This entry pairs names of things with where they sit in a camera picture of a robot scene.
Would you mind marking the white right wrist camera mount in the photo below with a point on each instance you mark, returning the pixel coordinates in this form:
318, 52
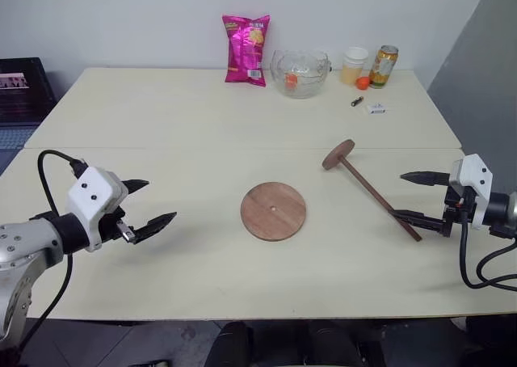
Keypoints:
476, 181

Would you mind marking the round wooden base disc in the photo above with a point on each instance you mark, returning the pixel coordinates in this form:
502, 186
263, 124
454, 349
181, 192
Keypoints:
273, 212

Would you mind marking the white lidded plastic jar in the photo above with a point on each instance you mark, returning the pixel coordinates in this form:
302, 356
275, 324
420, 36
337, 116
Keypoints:
354, 66

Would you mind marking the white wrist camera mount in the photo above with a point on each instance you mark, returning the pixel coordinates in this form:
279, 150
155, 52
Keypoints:
476, 181
93, 195

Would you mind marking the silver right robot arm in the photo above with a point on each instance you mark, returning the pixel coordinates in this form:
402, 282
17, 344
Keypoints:
503, 209

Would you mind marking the clear glass bowl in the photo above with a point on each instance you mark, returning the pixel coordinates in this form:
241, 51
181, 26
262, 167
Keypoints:
301, 74

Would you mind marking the wooden rod with disc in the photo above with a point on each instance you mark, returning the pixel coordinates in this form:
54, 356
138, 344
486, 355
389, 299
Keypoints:
363, 181

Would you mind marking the black crate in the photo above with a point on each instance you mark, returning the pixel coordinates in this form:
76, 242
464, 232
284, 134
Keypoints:
18, 96

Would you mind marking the small white box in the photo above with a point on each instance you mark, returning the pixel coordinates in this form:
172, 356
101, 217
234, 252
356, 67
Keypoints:
377, 108

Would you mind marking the small black cylinder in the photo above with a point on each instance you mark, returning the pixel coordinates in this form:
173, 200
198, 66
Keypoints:
356, 100

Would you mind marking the yellow green drink can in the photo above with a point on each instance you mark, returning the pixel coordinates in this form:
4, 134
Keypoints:
383, 68

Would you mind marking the small orange fruit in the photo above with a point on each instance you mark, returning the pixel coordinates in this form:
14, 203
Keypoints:
363, 83

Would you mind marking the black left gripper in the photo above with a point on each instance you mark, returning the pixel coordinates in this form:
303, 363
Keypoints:
111, 226

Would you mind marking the pink chip bag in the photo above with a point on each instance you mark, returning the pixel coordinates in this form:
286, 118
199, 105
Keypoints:
247, 49

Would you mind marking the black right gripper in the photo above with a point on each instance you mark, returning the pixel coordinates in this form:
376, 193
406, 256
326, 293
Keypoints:
458, 211

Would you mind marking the small orange packet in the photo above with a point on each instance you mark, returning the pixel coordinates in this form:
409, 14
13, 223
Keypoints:
291, 80

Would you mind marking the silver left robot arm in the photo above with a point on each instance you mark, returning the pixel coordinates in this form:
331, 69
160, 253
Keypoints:
24, 241

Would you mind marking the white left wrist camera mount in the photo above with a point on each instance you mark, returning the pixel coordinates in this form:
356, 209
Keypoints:
93, 195

